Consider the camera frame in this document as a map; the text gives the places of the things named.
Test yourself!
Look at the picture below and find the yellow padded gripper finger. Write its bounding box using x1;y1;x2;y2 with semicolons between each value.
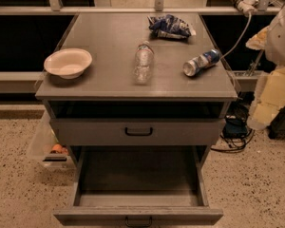
247;67;285;130
245;27;268;50

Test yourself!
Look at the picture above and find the clear plastic water bottle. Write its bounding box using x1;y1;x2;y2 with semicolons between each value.
134;41;154;84

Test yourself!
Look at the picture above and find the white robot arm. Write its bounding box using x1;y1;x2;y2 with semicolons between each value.
246;5;285;130

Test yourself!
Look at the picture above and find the grey drawer cabinet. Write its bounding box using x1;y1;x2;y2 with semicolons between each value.
36;13;237;160

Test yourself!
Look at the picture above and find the open grey middle drawer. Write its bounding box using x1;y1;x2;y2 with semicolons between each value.
54;146;223;228

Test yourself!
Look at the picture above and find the closed grey upper drawer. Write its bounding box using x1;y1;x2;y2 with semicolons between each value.
50;119;225;146

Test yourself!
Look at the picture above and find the white power strip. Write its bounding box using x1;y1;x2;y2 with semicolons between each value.
231;0;258;16

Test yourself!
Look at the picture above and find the crushed blue soda can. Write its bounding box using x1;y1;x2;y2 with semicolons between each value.
183;49;220;77

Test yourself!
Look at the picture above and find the blue box on floor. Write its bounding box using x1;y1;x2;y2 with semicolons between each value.
222;119;248;139

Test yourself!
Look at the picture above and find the blue white chip bag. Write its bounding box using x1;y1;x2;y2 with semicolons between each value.
147;14;196;40

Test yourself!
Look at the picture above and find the white paper bowl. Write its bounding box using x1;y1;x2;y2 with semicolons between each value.
44;48;92;79

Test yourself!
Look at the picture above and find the orange fruit in bin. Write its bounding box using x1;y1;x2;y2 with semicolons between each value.
51;143;68;155

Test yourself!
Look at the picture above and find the clear plastic storage bin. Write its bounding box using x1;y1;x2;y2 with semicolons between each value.
27;111;74;169

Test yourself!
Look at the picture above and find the white power cable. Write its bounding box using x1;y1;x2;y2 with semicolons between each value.
219;11;253;61

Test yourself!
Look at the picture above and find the black cable bundle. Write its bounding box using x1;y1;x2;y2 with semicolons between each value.
210;102;257;154

